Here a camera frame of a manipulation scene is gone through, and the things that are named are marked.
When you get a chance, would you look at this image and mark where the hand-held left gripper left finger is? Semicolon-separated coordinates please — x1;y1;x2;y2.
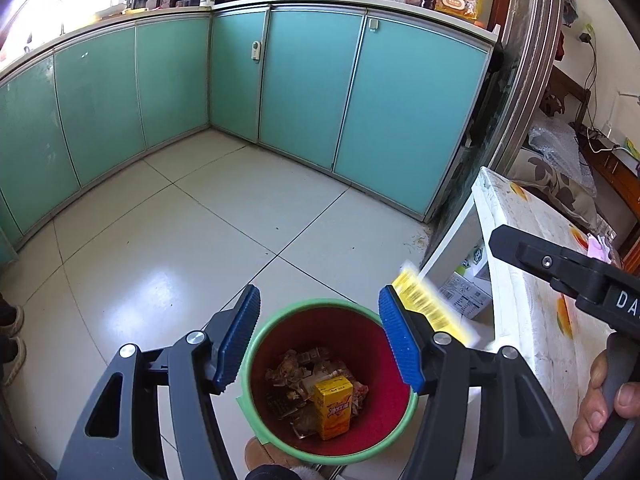
57;284;262;480

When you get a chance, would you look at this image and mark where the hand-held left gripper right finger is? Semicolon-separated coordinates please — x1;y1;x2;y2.
378;285;583;480

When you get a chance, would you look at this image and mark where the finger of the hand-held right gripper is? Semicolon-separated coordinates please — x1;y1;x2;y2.
488;225;609;307

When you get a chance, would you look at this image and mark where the yellow paper carton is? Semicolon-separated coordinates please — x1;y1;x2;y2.
391;260;481;349
314;376;355;442

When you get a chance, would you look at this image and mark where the red bin with green rim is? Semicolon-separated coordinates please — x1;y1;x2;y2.
236;298;419;465

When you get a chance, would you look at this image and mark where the person's right hand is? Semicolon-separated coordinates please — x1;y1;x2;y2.
571;347;640;457

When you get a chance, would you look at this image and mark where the pink wrapper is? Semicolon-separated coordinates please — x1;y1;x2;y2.
587;233;614;264

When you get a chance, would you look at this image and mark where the green print cardboard box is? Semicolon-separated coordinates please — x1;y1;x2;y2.
457;239;494;282

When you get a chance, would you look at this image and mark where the pile of crumpled paper scraps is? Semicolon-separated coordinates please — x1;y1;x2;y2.
264;345;372;439

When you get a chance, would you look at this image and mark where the white printed cardboard box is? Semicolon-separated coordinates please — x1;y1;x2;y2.
437;270;494;321

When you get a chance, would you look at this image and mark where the leaf print pillow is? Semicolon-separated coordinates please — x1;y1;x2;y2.
510;147;601;232

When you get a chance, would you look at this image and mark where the crinkled clear plastic sheet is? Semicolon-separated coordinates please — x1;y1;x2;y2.
528;122;599;197

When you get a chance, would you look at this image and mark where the wooden desk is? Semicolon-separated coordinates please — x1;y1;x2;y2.
580;127;640;197

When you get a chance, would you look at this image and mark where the beige slipper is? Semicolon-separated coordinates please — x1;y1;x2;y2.
244;435;302;476

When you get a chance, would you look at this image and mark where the person's dark trouser leg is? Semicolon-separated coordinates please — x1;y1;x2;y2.
247;464;322;480

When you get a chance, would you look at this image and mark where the wooden headboard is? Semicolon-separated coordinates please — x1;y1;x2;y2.
542;67;594;127

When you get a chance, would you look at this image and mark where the beige shoe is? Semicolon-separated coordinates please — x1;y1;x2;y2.
0;305;25;339
0;336;27;387

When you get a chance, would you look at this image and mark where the teal kitchen cabinet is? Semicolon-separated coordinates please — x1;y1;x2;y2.
0;0;504;262

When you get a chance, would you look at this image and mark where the metal sliding door frame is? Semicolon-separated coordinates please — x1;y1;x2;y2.
429;0;567;241

